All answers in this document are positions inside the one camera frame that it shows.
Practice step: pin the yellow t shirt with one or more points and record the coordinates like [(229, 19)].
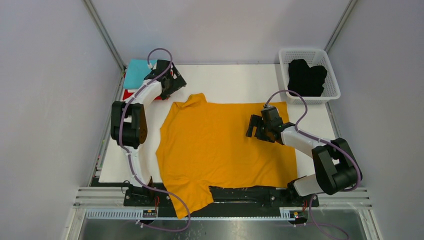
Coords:
[(204, 144)]

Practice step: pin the black t shirt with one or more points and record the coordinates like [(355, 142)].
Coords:
[(304, 80)]

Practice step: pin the folded red t shirt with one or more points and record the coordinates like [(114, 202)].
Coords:
[(126, 95)]

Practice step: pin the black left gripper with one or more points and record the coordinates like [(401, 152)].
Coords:
[(177, 83)]

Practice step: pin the right aluminium corner post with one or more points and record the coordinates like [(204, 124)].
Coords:
[(343, 19)]

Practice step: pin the controller board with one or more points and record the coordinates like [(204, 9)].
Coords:
[(150, 213), (294, 214)]

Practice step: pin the left controller board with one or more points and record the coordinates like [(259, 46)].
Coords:
[(150, 213)]

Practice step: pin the white plastic laundry basket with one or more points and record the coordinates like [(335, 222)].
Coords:
[(313, 57)]

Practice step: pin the right controller board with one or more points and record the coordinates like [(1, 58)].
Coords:
[(294, 214)]

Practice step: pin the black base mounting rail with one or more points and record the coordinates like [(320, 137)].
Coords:
[(257, 201)]

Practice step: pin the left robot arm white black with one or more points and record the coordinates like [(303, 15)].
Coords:
[(129, 128)]

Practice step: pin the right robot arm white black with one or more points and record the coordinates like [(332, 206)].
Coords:
[(335, 167)]

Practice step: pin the folded cyan t shirt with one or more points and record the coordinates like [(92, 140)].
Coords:
[(135, 74)]

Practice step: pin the white slotted cable duct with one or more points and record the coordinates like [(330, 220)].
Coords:
[(136, 214)]

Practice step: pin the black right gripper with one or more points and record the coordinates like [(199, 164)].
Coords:
[(257, 121)]

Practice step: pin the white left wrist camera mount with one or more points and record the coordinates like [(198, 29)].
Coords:
[(152, 65)]

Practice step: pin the aluminium corner post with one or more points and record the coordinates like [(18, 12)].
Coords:
[(343, 19), (92, 11)]

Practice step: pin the left aluminium corner post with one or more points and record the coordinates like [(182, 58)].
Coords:
[(92, 11)]

